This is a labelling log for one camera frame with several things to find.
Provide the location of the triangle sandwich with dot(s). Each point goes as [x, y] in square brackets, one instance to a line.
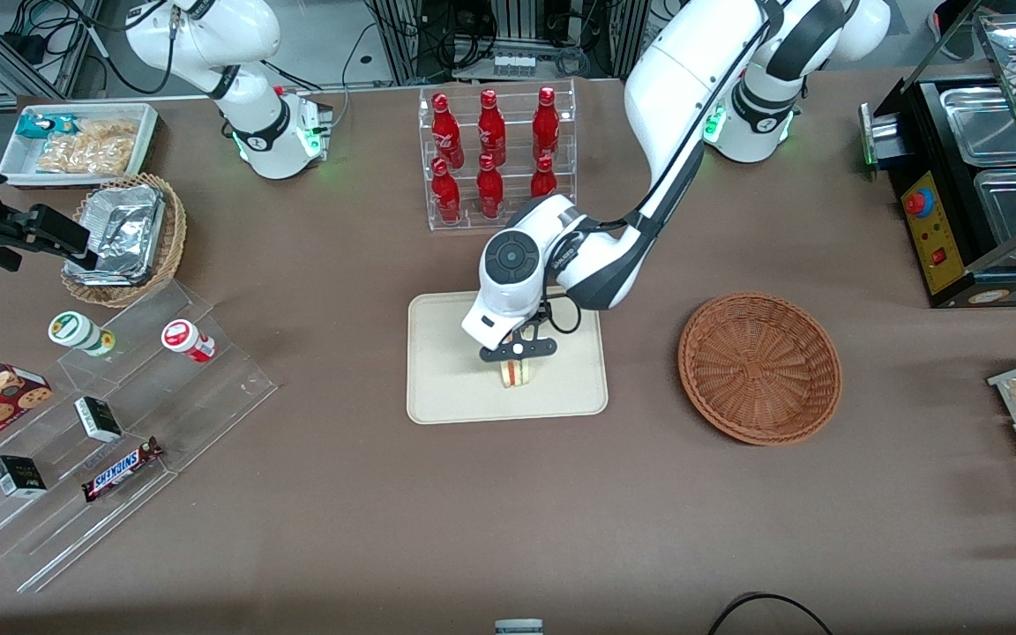
[515, 374]

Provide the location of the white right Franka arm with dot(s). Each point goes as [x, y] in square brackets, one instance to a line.
[243, 53]

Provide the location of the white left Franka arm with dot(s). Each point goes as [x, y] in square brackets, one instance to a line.
[676, 79]

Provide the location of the white snack tray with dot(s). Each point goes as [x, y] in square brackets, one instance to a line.
[18, 159]

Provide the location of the cream rectangular plastic tray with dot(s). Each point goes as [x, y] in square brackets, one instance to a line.
[446, 388]

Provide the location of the light wicker basket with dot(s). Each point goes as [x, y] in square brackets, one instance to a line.
[168, 238]

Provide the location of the brown wicker basket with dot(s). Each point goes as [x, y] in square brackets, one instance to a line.
[759, 366]

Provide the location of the stack of foil trays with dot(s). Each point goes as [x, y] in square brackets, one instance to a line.
[124, 229]

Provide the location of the clear bag of chips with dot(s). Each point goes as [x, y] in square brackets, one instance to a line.
[85, 157]
[111, 129]

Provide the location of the green sunflower yogurt cup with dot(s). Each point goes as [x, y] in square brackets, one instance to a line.
[78, 332]

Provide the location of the teal snack packet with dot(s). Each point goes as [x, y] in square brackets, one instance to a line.
[39, 125]

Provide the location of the red cola bottle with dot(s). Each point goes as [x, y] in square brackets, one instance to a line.
[445, 128]
[491, 123]
[546, 119]
[445, 192]
[543, 179]
[489, 187]

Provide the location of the red lid yogurt cup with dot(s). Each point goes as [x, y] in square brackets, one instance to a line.
[188, 340]

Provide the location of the small black carton box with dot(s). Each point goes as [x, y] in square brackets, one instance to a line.
[98, 419]
[18, 476]

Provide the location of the clear acrylic stepped display stand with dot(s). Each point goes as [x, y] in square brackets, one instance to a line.
[208, 388]

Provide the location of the Snickers chocolate bar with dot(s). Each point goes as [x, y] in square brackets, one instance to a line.
[122, 468]

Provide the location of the clear acrylic bottle rack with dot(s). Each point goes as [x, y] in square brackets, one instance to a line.
[561, 97]

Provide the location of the grey device at table edge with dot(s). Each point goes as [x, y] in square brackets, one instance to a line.
[519, 627]

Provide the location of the white power strip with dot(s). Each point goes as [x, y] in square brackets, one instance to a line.
[515, 63]

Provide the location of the black hot food display warmer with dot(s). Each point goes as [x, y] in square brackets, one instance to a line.
[940, 247]

